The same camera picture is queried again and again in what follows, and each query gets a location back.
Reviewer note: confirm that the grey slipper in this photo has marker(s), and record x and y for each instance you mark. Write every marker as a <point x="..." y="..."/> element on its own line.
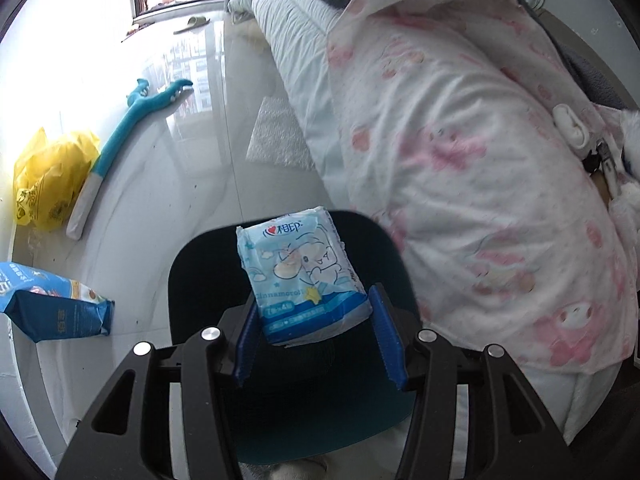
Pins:
<point x="193" y="23"/>

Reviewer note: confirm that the grey bed mattress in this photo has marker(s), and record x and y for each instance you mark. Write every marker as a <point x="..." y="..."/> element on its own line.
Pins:
<point x="296" y="33"/>

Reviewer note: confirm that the blue snack bag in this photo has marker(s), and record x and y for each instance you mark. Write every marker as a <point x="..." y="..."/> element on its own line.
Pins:
<point x="45" y="306"/>

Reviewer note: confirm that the pink patterned white quilt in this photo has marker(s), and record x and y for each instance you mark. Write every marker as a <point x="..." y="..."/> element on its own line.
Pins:
<point x="444" y="110"/>

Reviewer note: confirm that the blue cartoon tissue pack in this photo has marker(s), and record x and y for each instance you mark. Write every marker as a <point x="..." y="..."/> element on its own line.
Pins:
<point x="304" y="285"/>

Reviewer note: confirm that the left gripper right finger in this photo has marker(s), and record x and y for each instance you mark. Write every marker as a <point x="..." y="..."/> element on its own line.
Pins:
<point x="510" y="435"/>

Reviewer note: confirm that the yellow plastic bag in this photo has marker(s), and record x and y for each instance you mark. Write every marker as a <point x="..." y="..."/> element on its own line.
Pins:
<point x="48" y="177"/>

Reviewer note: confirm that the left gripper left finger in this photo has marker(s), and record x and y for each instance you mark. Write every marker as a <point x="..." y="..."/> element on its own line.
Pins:
<point x="125" y="433"/>

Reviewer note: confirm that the white sock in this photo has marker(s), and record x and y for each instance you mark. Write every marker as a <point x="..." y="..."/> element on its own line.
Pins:
<point x="574" y="132"/>

